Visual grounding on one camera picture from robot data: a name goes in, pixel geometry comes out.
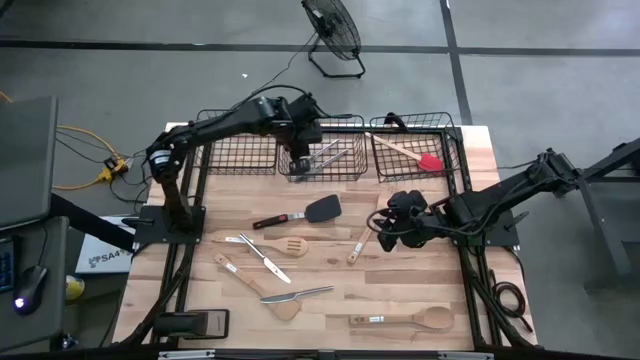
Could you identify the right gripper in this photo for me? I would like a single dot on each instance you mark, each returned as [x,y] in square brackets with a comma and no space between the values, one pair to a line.
[410,220]

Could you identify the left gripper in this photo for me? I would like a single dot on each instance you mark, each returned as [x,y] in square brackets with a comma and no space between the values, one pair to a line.
[302,125]

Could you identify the silver table knife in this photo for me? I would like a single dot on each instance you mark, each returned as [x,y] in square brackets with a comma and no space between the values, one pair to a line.
[325,148]
[280,298]
[332,159]
[270,264]

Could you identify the wooden forked spatula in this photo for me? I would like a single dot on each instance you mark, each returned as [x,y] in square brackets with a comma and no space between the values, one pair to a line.
[357,250]

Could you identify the wooden spoon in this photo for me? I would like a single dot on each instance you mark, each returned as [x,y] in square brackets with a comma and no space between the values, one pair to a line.
[435,318]

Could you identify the wooden turner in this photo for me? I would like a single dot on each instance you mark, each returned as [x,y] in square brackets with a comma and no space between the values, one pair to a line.
[285,309]

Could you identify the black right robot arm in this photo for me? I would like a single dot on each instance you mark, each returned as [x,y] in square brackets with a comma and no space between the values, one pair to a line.
[500,197]

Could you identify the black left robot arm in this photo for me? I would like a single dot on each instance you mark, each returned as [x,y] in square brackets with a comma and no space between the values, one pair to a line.
[215,125]

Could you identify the black clamp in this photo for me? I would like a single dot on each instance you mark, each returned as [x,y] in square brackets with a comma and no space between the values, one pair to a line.
[395,120]

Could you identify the wooden slotted spatula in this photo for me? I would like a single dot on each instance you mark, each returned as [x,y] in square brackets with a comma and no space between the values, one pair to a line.
[295,246]

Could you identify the black floor fan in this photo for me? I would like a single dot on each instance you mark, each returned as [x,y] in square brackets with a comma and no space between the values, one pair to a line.
[335,25]

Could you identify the yellow power splitter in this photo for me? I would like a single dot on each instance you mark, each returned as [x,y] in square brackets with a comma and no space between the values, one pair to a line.
[107,175]

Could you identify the grey metal stand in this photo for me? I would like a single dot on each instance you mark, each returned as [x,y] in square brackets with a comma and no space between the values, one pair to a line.
[602,225]

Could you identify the black rectangular device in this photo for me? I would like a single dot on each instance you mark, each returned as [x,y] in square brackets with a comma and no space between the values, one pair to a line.
[190,324]

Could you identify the black diagonal bar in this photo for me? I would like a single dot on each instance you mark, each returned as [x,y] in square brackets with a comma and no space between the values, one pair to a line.
[90,222]

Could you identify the white cardboard box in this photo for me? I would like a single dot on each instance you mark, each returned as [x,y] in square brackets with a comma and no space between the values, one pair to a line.
[100,260]

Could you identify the dark grey desk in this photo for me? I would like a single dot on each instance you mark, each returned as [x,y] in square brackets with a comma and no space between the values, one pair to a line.
[55,250]

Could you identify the grey monitor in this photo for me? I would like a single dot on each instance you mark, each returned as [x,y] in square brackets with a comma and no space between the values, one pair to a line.
[25,160]

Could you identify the small yellow object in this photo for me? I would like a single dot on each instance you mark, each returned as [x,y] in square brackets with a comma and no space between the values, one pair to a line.
[75,289]

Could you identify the black computer mouse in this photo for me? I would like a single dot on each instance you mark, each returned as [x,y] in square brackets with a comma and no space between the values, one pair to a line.
[30,287]

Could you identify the dark keyboard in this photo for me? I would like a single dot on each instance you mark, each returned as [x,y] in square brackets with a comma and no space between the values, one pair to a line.
[5,265]

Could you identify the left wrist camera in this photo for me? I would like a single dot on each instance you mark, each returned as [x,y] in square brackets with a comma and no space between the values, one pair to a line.
[300,166]

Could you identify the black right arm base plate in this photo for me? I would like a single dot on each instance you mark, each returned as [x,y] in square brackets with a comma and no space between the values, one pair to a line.
[505,235]

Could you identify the black metal frame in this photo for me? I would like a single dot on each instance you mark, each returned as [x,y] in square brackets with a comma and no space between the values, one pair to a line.
[466,150]

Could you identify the silver bracket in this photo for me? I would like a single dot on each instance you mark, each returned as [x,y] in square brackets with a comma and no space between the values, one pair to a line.
[185,355]
[465,356]

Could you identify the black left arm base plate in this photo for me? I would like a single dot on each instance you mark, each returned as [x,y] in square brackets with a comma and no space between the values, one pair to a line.
[150,227]

